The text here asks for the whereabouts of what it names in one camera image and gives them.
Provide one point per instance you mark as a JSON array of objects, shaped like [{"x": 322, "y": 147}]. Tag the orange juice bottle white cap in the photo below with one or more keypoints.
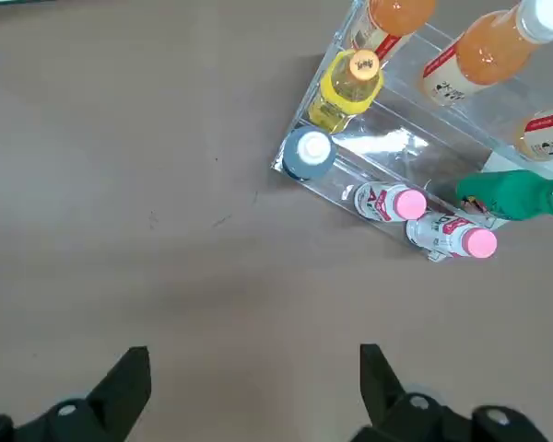
[
  {"x": 396, "y": 16},
  {"x": 548, "y": 136},
  {"x": 488, "y": 50}
]

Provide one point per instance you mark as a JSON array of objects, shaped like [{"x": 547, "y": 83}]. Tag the yellow drink bottle orange cap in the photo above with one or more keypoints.
[{"x": 345, "y": 92}]

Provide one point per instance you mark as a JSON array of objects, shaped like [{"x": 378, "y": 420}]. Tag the white bottle pink cap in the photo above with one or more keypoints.
[
  {"x": 447, "y": 235},
  {"x": 387, "y": 202}
]

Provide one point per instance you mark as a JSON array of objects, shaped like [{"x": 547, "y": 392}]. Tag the green plastic bottle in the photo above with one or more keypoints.
[{"x": 507, "y": 195}]

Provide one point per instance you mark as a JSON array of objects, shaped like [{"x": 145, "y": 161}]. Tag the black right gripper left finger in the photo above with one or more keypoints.
[{"x": 115, "y": 396}]

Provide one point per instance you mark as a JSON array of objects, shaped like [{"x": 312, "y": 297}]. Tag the clear acrylic drinks tray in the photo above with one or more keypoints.
[{"x": 396, "y": 145}]

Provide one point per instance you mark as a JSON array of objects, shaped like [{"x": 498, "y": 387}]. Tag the blue label bottle white cap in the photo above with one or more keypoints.
[{"x": 309, "y": 154}]

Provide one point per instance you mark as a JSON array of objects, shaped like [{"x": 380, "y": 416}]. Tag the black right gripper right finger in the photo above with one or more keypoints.
[{"x": 387, "y": 405}]

